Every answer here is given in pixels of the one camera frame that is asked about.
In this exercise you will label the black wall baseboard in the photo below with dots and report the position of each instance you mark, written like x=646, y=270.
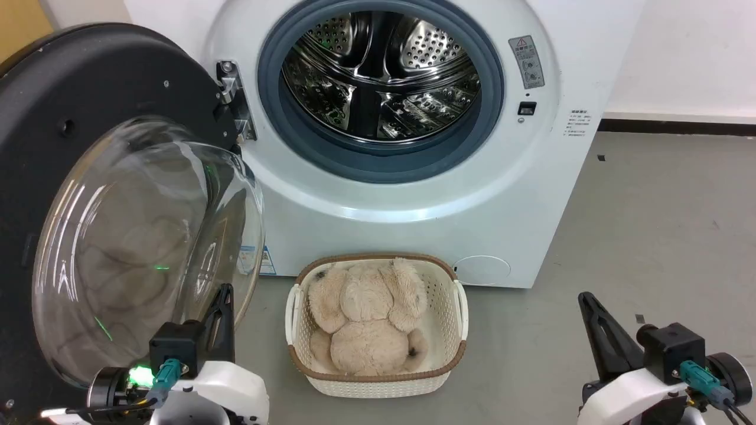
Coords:
x=679, y=127

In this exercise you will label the white woven laundry basket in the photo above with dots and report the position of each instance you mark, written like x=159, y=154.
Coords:
x=443, y=330

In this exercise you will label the black door latch slot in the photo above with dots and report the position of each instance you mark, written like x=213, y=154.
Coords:
x=527, y=108

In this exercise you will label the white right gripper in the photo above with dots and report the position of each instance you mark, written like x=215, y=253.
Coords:
x=626, y=398

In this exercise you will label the beige plush toy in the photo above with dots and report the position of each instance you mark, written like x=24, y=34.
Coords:
x=369, y=330

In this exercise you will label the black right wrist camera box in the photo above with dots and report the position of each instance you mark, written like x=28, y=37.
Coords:
x=673, y=351

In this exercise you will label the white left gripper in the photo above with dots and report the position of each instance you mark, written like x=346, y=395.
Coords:
x=227, y=392

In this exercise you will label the white front-load washing machine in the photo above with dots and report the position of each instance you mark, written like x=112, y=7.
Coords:
x=413, y=224

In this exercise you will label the round white filter cover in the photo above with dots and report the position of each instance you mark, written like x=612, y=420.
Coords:
x=481, y=270

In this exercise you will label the steel perforated washer drum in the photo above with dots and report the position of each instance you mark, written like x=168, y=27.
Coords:
x=381, y=71

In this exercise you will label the metal door hinge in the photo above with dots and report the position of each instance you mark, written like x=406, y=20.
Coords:
x=235, y=100

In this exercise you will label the grey warning sticker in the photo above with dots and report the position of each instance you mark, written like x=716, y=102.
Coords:
x=527, y=62

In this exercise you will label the blue white energy label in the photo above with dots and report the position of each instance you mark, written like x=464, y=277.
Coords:
x=264, y=261

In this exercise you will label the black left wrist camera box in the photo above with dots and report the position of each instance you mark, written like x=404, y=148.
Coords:
x=174, y=348

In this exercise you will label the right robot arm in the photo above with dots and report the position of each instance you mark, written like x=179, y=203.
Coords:
x=732, y=378

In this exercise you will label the black round washer door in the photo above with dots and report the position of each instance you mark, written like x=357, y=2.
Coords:
x=71, y=94

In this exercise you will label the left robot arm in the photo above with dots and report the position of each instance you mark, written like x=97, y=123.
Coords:
x=112, y=392

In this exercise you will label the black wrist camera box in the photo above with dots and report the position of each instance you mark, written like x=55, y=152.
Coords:
x=673, y=351
x=174, y=348

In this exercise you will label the yellow wooden panel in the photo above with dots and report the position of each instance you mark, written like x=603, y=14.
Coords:
x=20, y=23

